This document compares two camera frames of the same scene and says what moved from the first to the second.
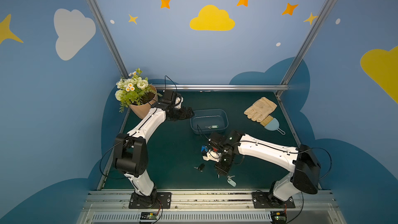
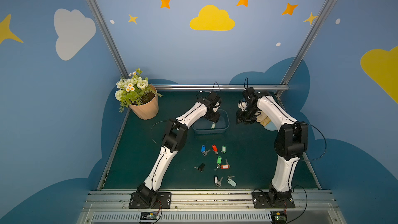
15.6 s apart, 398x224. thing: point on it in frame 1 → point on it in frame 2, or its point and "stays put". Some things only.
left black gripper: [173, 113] → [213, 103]
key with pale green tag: [230, 181] stays put
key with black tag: [200, 167] stays put
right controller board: [278, 217] stays put
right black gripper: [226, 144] → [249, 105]
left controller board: [148, 215] stays put
